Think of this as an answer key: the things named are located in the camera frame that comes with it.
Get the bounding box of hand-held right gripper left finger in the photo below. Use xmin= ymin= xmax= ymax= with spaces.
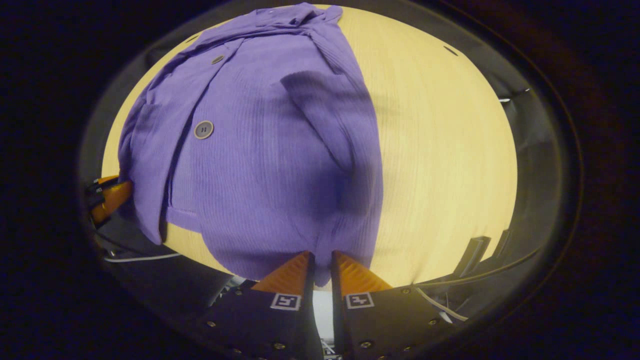
xmin=197 ymin=250 xmax=323 ymax=360

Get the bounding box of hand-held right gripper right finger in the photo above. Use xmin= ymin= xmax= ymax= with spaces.
xmin=330 ymin=250 xmax=456 ymax=360

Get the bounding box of purple button shirt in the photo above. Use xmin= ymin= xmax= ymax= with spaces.
xmin=117 ymin=2 xmax=385 ymax=288

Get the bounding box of dark bar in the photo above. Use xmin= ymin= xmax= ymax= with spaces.
xmin=492 ymin=228 xmax=514 ymax=259
xmin=452 ymin=236 xmax=493 ymax=279

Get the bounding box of grey cable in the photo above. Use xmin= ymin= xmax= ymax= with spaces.
xmin=414 ymin=286 xmax=470 ymax=323

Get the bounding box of thin white cable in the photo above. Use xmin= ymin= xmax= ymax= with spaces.
xmin=499 ymin=88 xmax=532 ymax=104

